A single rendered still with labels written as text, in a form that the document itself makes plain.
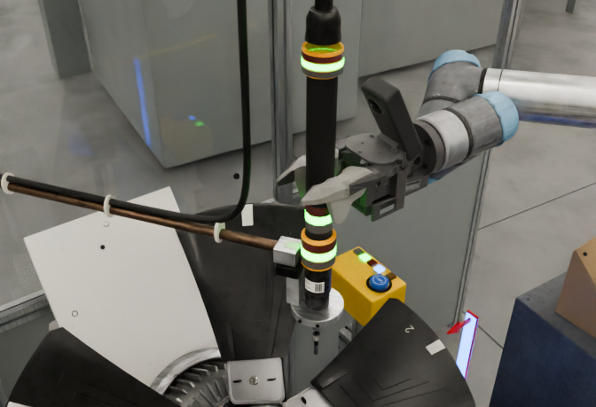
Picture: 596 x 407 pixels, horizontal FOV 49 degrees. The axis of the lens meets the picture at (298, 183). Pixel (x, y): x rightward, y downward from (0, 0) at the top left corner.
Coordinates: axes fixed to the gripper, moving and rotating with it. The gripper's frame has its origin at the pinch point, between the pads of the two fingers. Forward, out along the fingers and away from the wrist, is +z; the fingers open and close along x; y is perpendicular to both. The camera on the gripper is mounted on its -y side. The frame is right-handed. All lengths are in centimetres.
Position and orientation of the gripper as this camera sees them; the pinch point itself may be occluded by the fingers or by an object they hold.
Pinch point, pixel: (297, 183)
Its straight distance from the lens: 73.4
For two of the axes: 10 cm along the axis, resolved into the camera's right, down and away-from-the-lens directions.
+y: 0.0, 8.3, 5.5
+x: -5.8, -4.5, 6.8
